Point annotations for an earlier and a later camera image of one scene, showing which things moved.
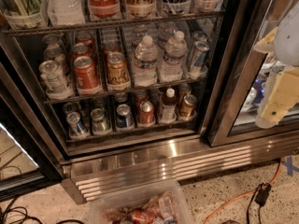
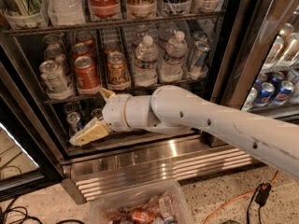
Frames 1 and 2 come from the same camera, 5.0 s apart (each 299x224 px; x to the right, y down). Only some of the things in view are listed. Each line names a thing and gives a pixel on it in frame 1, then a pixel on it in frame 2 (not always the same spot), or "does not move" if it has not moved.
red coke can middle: [80, 49] does not move
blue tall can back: [200, 35] does not move
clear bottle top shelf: [64, 5] does not move
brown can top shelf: [140, 0] does not move
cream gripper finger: [265, 45] to [106, 93]
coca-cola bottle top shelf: [103, 3] does not move
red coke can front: [87, 79] does not move
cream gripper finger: [285, 95] to [96, 130]
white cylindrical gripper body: [289, 41] to [114, 113]
